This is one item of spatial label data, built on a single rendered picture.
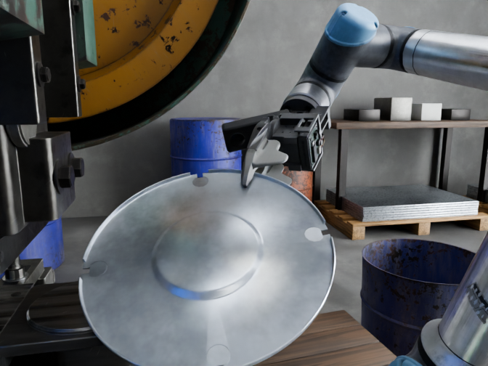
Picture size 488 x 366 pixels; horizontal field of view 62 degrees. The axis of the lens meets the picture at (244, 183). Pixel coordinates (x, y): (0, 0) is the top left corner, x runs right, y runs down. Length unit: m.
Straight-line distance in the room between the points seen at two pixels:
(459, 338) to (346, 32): 0.46
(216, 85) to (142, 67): 3.02
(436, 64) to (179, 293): 0.52
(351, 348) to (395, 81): 3.48
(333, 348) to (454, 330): 0.67
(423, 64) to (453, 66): 0.06
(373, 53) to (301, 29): 3.30
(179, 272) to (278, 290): 0.11
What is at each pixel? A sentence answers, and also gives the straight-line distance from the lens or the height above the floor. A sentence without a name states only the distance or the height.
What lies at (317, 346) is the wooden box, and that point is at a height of 0.35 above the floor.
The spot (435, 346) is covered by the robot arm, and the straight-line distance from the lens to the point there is 0.62.
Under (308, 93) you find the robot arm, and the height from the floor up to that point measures 1.02.
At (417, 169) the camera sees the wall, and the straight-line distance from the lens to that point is 4.65.
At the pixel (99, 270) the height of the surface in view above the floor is 0.82.
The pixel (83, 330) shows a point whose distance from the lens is 0.47.
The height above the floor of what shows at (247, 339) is 0.79.
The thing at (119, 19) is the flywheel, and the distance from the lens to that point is 0.84.
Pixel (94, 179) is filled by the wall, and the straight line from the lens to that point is 3.86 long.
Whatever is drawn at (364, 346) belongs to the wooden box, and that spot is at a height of 0.35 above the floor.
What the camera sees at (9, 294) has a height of 0.78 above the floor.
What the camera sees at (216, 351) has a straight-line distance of 0.42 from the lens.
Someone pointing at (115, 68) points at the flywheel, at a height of 1.07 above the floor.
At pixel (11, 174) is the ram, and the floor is 0.94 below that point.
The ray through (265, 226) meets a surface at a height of 0.86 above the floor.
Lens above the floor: 1.01
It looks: 11 degrees down
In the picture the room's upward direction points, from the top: straight up
